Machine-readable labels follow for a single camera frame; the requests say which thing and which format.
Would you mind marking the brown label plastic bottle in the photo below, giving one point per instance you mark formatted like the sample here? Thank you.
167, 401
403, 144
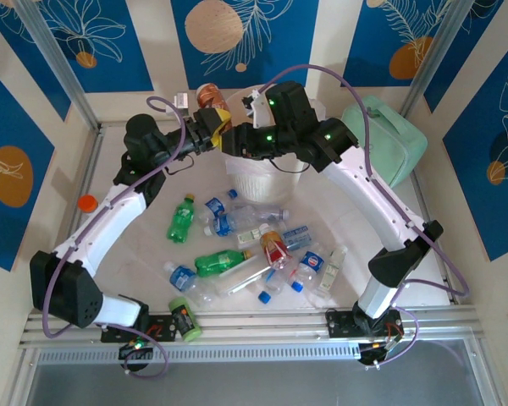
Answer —
207, 95

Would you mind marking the green plastic bottle yellow cap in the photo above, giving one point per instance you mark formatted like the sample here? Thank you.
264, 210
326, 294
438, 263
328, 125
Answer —
180, 220
218, 263

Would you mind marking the red label plastic bottle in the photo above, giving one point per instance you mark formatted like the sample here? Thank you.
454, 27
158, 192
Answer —
274, 249

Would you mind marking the clear water bottle blue label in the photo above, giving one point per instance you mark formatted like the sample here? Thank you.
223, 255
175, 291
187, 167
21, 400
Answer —
181, 278

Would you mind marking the round logo bottle blue cap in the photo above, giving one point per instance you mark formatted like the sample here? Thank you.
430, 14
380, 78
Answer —
312, 261

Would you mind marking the slim bottle white green label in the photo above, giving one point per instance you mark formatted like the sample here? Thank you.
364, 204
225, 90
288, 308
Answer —
331, 270

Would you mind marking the clear bottle blue cap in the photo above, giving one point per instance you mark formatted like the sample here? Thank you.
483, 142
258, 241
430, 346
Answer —
264, 297

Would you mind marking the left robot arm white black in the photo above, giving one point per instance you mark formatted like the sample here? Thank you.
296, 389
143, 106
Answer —
110, 220

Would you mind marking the white plastic bin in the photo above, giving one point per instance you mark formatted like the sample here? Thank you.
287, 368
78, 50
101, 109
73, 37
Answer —
258, 188

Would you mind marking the orange cap pill bottle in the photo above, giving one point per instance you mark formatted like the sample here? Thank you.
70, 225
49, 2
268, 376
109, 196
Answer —
87, 203

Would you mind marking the small bottle green white label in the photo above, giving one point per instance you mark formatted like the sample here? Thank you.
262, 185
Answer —
250, 237

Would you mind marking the mint green zip case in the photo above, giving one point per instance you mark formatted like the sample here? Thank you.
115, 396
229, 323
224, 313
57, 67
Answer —
393, 144

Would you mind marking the flattened bottle pale blue label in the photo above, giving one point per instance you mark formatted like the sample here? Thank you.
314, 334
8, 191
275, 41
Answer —
298, 237

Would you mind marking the green cylindrical canister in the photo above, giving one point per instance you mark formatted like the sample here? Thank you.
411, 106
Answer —
185, 319

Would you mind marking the grey metal sheet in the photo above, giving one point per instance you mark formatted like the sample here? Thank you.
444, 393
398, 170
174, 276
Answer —
258, 389

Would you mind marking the aluminium table side rail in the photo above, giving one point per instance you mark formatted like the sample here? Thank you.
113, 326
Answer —
92, 160
415, 190

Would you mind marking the aluminium frame post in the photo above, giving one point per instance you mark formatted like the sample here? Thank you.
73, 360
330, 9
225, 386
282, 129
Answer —
436, 55
56, 55

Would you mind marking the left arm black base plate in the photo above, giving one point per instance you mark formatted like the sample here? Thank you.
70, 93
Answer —
160, 322

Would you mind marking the aluminium table edge rail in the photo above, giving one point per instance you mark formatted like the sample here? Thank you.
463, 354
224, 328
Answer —
258, 327

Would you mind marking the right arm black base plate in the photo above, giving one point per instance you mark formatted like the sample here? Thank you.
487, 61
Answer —
338, 323

